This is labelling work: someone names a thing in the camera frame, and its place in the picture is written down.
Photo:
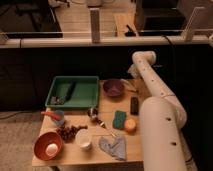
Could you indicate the pale yellow soft gripper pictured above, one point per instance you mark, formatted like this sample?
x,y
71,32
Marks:
x,y
140,86

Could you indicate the yellow banana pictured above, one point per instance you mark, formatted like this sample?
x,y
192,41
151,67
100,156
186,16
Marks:
x,y
129,86

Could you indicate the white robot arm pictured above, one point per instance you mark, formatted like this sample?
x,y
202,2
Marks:
x,y
161,117

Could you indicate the white paper cup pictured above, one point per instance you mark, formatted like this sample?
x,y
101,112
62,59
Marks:
x,y
83,139

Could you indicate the blue cup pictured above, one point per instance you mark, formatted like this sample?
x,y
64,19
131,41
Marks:
x,y
60,121

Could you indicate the purple bowl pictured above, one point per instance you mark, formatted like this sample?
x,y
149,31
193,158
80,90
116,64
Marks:
x,y
113,88

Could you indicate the orange fruit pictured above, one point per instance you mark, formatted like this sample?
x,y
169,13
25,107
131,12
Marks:
x,y
130,125

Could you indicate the green sponge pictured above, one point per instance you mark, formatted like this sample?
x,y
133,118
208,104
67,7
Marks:
x,y
119,119

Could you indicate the metal measuring spoon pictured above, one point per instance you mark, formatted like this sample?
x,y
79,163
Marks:
x,y
93,115

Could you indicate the green plastic tray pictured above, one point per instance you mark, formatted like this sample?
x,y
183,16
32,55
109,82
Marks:
x,y
79,92

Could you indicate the wooden table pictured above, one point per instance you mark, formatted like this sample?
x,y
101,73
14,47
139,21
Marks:
x,y
70,154

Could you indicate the blue grey cloth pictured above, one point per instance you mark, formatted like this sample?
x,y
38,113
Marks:
x,y
116,149

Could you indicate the small grey items in tray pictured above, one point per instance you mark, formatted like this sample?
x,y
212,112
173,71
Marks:
x,y
55,100

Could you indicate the bunch of red grapes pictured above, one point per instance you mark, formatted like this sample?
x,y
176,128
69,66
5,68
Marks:
x,y
69,133

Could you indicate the red carrot toy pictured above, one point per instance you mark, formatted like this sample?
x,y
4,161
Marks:
x,y
52,115

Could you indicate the white egg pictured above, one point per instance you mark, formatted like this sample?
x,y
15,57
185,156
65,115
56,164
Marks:
x,y
51,149

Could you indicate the orange bowl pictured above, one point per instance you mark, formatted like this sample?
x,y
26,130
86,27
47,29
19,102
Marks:
x,y
43,141

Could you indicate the white horizontal rail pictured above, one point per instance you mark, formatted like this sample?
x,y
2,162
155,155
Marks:
x,y
106,41

